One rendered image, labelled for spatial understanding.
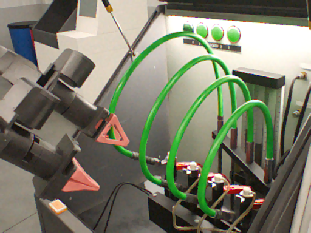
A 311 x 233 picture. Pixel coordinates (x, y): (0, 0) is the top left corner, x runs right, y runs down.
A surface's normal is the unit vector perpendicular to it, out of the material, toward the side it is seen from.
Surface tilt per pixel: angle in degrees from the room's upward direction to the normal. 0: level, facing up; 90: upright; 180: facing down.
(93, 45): 90
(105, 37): 90
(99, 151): 90
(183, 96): 90
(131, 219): 0
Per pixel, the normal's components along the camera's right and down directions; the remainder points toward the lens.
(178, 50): -0.75, 0.29
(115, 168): 0.66, 0.26
